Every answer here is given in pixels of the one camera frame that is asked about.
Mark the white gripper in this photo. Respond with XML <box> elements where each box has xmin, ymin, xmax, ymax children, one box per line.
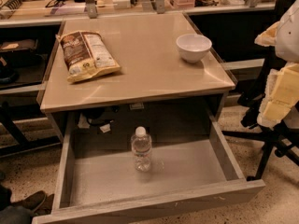
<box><xmin>254</xmin><ymin>4</ymin><xmax>299</xmax><ymax>128</ymax></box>

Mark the clear plastic water bottle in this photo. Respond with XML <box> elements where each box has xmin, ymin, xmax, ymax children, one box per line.
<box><xmin>131</xmin><ymin>126</ymin><xmax>152</xmax><ymax>172</ymax></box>

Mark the beige top counter cabinet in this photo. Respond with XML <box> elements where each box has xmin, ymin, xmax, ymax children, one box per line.
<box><xmin>40</xmin><ymin>12</ymin><xmax>235</xmax><ymax>140</ymax></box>

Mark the open grey wooden drawer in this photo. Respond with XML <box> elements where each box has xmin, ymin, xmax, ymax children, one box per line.
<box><xmin>33</xmin><ymin>99</ymin><xmax>264</xmax><ymax>224</ymax></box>

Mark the black office chair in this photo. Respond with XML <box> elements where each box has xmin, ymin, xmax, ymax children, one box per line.
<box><xmin>225</xmin><ymin>0</ymin><xmax>299</xmax><ymax>181</ymax></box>

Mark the white ceramic bowl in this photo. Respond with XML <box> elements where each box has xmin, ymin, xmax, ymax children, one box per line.
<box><xmin>176</xmin><ymin>34</ymin><xmax>212</xmax><ymax>63</ymax></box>

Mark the brown yellow chip bag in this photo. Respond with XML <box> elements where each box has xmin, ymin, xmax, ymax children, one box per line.
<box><xmin>57</xmin><ymin>30</ymin><xmax>121</xmax><ymax>83</ymax></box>

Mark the black coiled tool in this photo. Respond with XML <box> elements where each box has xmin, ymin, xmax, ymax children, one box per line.
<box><xmin>0</xmin><ymin>0</ymin><xmax>22</xmax><ymax>20</ymax></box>

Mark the brown shoe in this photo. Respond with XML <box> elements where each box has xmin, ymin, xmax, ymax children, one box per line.
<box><xmin>12</xmin><ymin>190</ymin><xmax>47</xmax><ymax>212</ymax></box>

